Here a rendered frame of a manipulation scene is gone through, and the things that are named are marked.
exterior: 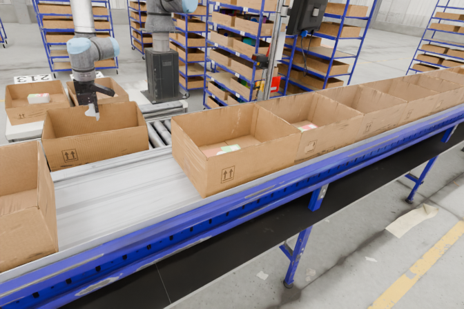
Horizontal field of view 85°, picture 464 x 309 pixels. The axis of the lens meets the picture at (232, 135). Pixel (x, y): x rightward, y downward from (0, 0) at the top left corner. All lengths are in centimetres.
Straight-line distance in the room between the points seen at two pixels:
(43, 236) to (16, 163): 29
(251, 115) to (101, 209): 69
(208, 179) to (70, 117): 88
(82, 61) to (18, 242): 77
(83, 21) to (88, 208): 88
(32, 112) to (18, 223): 109
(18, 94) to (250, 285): 184
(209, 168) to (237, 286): 105
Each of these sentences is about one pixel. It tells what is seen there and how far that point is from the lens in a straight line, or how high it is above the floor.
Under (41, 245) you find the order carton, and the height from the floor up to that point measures 94.
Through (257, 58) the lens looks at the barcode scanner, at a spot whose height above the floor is 107.
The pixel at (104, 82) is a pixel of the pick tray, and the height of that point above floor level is 81.
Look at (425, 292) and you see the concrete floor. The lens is 214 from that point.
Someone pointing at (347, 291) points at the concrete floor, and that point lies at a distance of 188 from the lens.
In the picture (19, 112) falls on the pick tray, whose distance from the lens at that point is 174.
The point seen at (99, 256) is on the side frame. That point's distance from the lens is 73.
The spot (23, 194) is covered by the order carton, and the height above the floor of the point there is 89.
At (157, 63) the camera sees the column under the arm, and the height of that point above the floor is 102.
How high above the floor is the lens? 148
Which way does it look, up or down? 30 degrees down
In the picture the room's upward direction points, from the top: 6 degrees clockwise
